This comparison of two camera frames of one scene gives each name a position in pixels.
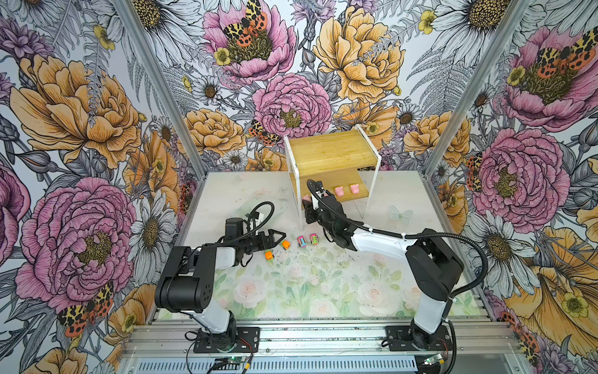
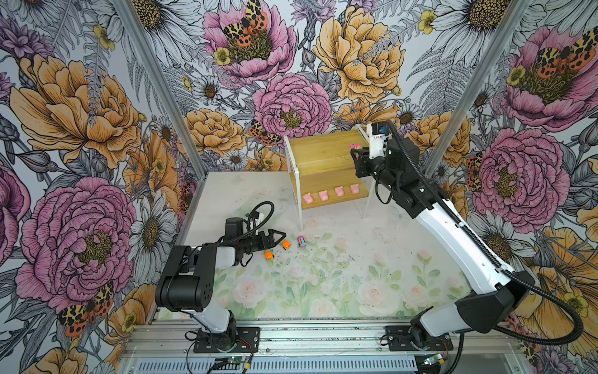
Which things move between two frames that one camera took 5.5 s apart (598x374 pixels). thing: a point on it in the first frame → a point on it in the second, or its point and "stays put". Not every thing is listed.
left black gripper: [269, 244] stays put
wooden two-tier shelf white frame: [346, 162] stays put
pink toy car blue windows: [301, 241] stays put
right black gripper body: [313, 216] → [377, 167]
